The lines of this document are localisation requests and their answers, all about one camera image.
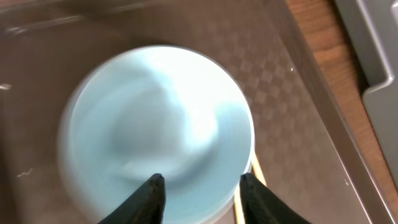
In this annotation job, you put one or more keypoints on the light blue small bowl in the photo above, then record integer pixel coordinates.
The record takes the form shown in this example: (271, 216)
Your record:
(156, 109)

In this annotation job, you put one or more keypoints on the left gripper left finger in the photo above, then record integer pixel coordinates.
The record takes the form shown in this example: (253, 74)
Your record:
(145, 206)

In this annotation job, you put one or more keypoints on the clear plastic bin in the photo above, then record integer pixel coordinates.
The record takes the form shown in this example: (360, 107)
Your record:
(18, 16)

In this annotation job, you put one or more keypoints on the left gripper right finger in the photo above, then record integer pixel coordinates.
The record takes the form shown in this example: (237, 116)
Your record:
(262, 206)

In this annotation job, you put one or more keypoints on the grey dishwasher rack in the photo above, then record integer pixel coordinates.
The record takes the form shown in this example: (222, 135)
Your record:
(372, 28)

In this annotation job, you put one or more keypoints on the dark brown serving tray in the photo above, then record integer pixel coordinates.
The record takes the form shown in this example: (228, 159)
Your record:
(307, 155)

